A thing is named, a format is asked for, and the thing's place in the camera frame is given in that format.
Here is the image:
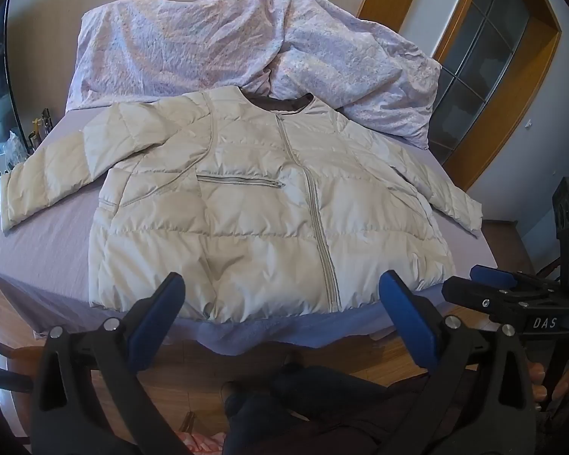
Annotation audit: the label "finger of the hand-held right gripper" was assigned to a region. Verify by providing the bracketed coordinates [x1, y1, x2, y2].
[442, 276, 519, 317]
[469, 264, 559, 293]

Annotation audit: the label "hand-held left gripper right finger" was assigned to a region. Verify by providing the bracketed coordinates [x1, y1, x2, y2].
[378, 270, 536, 455]

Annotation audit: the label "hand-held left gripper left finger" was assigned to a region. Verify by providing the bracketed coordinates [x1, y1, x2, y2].
[31, 272, 190, 455]

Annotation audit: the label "cream puffer jacket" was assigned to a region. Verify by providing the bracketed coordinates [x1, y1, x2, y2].
[0, 91, 484, 325]

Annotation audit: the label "person's dark trouser legs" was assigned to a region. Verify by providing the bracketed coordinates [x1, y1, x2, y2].
[222, 362, 461, 455]

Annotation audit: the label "bed with lilac sheet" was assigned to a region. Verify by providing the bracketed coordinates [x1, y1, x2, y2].
[0, 102, 503, 389]

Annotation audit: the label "dark wooden chair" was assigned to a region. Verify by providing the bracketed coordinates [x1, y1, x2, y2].
[0, 332, 35, 455]

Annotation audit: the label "yellow topped bottle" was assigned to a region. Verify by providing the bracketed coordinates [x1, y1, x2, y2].
[27, 108, 54, 152]

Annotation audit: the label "wooden framed glass door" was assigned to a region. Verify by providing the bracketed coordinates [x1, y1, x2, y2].
[355, 0, 563, 190]

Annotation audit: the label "floral lilac duvet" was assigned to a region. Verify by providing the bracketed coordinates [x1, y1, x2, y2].
[65, 0, 443, 150]

